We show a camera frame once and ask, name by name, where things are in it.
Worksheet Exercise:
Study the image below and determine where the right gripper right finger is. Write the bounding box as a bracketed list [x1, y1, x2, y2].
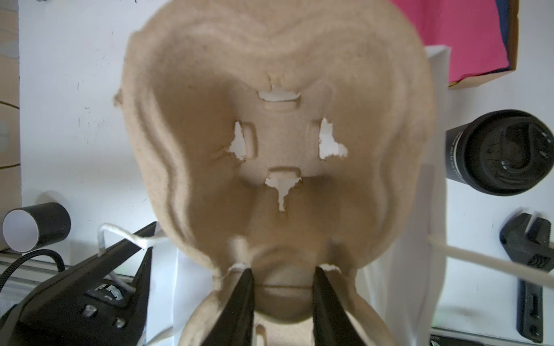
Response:
[312, 267, 365, 346]

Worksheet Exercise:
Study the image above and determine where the cardboard tray with napkins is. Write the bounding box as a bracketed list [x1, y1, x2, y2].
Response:
[394, 1, 519, 89]

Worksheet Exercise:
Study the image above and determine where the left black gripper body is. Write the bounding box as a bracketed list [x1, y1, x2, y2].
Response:
[1, 240, 152, 345]

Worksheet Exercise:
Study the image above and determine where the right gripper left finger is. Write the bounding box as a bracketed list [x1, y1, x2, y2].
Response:
[201, 268, 255, 346]

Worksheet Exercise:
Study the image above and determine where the black adjustable wrench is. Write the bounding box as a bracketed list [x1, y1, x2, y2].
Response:
[499, 210, 554, 345]

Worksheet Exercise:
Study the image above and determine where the brown pulp cup carrier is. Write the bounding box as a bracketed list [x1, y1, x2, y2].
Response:
[116, 1, 435, 345]

